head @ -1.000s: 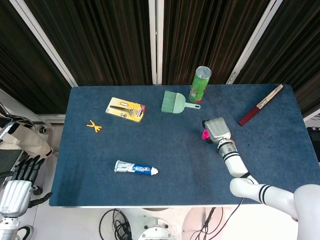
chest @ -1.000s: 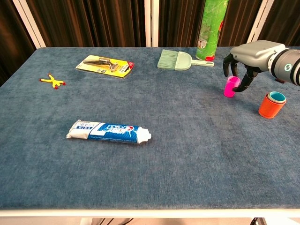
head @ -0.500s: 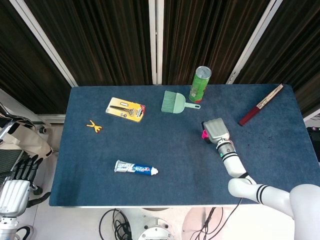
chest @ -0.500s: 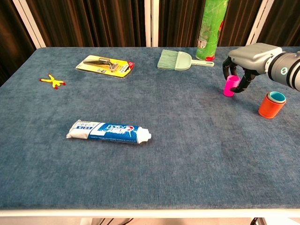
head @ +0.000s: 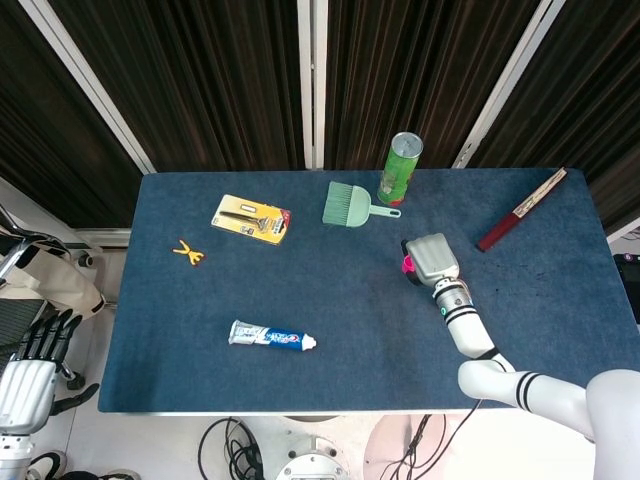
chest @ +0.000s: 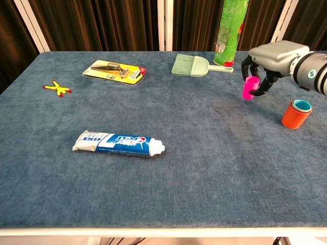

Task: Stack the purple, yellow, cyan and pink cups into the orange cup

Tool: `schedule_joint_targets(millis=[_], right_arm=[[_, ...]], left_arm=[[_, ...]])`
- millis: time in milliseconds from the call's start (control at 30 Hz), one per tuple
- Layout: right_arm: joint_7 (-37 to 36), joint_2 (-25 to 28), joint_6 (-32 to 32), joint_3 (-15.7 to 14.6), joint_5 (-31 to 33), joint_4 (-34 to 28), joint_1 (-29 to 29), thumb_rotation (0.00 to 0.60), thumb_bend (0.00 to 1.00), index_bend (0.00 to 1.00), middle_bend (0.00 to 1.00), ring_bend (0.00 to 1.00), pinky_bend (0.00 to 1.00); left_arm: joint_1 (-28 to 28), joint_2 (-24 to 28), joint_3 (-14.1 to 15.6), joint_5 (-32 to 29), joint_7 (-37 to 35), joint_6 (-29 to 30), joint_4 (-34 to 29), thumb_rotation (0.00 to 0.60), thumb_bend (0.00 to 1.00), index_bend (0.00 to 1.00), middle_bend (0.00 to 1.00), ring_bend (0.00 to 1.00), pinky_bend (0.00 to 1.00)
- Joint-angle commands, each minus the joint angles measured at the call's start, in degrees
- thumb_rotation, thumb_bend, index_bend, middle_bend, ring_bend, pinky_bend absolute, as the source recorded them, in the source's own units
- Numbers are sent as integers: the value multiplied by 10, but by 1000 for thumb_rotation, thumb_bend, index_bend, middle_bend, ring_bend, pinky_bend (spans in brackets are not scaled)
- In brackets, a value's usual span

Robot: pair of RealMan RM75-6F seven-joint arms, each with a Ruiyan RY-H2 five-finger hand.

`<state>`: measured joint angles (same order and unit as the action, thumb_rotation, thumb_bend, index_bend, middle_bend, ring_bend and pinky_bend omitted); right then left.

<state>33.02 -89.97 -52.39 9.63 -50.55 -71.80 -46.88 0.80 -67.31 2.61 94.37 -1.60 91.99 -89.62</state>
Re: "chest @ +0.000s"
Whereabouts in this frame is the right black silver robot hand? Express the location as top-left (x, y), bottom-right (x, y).
top-left (241, 40), bottom-right (311, 97)

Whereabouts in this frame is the pink plastic cup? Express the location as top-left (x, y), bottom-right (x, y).
top-left (242, 76), bottom-right (261, 101)

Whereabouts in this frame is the cyan plastic cup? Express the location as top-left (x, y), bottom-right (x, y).
top-left (293, 99), bottom-right (312, 112)

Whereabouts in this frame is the dark brown curtain panel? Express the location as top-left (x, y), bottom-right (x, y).
top-left (0, 0), bottom-right (40, 94)
top-left (172, 0), bottom-right (287, 52)
top-left (282, 0), bottom-right (327, 53)
top-left (28, 0), bottom-right (160, 52)

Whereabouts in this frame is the green chips can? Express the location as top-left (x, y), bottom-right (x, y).
top-left (213, 0), bottom-right (250, 67)

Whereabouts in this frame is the orange red plastic cup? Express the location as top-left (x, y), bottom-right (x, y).
top-left (282, 100), bottom-right (313, 130)

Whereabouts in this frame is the mint green hand brush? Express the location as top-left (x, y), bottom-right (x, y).
top-left (171, 53), bottom-right (235, 78)

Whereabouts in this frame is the blue table mat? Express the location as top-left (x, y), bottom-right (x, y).
top-left (0, 51), bottom-right (327, 229)

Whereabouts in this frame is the razor in yellow package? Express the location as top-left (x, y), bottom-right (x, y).
top-left (82, 60), bottom-right (147, 86)

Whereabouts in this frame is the white blue toothpaste tube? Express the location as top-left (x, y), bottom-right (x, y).
top-left (72, 130), bottom-right (166, 158)

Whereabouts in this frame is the yellow rubber figure toy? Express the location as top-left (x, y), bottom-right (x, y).
top-left (42, 80), bottom-right (73, 98)

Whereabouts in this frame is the white frame post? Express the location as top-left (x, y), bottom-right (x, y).
top-left (14, 0), bottom-right (51, 54)
top-left (267, 0), bottom-right (299, 52)
top-left (157, 0), bottom-right (174, 52)

